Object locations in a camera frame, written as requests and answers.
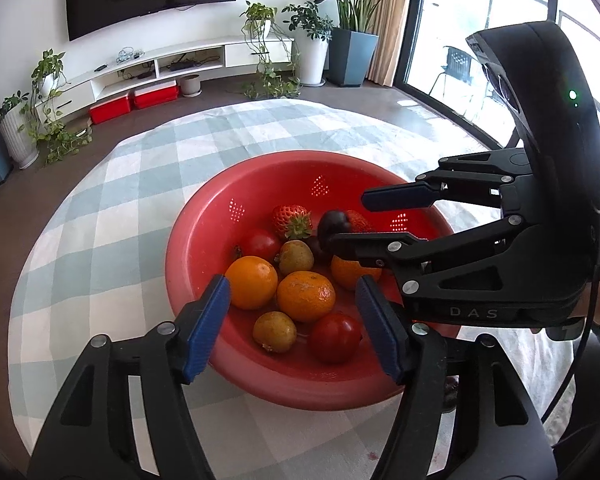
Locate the red storage box right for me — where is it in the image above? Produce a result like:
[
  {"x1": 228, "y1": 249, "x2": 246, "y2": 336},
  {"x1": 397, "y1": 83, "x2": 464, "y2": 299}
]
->
[{"x1": 133, "y1": 80, "x2": 180, "y2": 110}]

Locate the brown kiwi fruit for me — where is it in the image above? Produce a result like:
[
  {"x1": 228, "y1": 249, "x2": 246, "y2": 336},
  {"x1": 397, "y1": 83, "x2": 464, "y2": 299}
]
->
[
  {"x1": 277, "y1": 240, "x2": 314, "y2": 275},
  {"x1": 252, "y1": 311, "x2": 297, "y2": 353}
]

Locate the brown kiwi fruit back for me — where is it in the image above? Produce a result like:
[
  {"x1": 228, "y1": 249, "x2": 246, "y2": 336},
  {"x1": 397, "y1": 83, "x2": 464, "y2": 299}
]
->
[{"x1": 252, "y1": 311, "x2": 297, "y2": 353}]

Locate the brown kiwi fruit front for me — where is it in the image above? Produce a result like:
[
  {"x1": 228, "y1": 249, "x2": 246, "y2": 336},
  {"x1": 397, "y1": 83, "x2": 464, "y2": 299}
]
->
[{"x1": 277, "y1": 240, "x2": 314, "y2": 275}]

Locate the red storage box left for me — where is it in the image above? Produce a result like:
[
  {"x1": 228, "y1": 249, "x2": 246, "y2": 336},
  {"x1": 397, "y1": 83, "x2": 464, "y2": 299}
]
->
[{"x1": 90, "y1": 93, "x2": 132, "y2": 125}]

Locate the checkered green white tablecloth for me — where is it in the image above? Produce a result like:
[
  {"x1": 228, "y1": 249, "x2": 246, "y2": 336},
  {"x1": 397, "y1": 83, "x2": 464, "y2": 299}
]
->
[{"x1": 7, "y1": 97, "x2": 577, "y2": 480}]

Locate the trailing plant on console left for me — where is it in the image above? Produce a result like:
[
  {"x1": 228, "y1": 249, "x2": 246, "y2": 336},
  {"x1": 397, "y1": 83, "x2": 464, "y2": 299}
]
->
[{"x1": 22, "y1": 49, "x2": 93, "y2": 166}]

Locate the dark plum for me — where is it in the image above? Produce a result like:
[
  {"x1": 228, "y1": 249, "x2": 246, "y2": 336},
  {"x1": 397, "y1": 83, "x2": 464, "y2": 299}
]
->
[
  {"x1": 442, "y1": 375, "x2": 460, "y2": 413},
  {"x1": 316, "y1": 210, "x2": 351, "y2": 250}
]

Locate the tall plant blue pot right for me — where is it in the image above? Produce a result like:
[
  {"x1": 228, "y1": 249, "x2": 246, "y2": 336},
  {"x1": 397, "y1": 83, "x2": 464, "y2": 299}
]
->
[{"x1": 314, "y1": 0, "x2": 381, "y2": 88}]

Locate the large orange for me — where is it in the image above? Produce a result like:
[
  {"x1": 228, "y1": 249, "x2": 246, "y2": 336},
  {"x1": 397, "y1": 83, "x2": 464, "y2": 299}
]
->
[{"x1": 225, "y1": 256, "x2": 278, "y2": 311}]

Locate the trailing plant on console right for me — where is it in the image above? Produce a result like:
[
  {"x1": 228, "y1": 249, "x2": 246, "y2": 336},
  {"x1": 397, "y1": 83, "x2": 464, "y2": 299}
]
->
[{"x1": 240, "y1": 1, "x2": 300, "y2": 101}]

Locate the plant white ribbed pot left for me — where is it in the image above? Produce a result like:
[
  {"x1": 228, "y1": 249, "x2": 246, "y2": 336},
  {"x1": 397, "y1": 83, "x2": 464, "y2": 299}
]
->
[{"x1": 0, "y1": 91, "x2": 40, "y2": 170}]

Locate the plant in white pot right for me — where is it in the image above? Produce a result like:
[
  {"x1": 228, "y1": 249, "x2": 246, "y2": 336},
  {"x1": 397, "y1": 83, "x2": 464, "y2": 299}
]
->
[{"x1": 283, "y1": 1, "x2": 334, "y2": 88}]

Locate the black balcony chair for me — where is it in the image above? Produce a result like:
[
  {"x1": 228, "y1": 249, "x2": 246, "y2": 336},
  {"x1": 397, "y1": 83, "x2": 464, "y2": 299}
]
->
[{"x1": 428, "y1": 44, "x2": 478, "y2": 96}]

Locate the red tomato with stem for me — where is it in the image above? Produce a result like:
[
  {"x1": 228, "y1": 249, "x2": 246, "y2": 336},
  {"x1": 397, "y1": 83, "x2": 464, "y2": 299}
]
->
[{"x1": 237, "y1": 228, "x2": 282, "y2": 262}]

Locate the white tv console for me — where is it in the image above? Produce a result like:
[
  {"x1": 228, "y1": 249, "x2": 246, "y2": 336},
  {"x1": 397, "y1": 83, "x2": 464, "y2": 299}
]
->
[{"x1": 36, "y1": 34, "x2": 296, "y2": 124}]

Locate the small grey floor pot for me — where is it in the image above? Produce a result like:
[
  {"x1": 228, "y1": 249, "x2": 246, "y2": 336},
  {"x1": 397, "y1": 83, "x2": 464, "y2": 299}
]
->
[{"x1": 178, "y1": 74, "x2": 201, "y2": 98}]

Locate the red storage box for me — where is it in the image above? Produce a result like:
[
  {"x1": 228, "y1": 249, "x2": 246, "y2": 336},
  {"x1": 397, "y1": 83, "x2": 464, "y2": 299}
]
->
[
  {"x1": 90, "y1": 93, "x2": 132, "y2": 125},
  {"x1": 133, "y1": 80, "x2": 180, "y2": 110}
]

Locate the mandarin orange with stem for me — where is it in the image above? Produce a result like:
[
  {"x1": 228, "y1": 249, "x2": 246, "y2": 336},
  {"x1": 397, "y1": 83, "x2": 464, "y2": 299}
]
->
[{"x1": 330, "y1": 256, "x2": 382, "y2": 292}]

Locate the red grape tomato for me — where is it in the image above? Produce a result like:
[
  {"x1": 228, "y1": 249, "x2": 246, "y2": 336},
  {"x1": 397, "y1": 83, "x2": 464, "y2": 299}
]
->
[{"x1": 306, "y1": 235, "x2": 332, "y2": 264}]

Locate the trailing plant on console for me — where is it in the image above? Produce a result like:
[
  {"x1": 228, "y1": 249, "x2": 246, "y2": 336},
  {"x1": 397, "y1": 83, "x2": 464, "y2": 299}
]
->
[
  {"x1": 240, "y1": 1, "x2": 300, "y2": 101},
  {"x1": 22, "y1": 49, "x2": 93, "y2": 166}
]

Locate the beige curtain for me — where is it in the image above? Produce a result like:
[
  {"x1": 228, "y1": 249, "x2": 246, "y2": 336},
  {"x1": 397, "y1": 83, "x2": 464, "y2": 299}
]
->
[{"x1": 366, "y1": 0, "x2": 410, "y2": 87}]

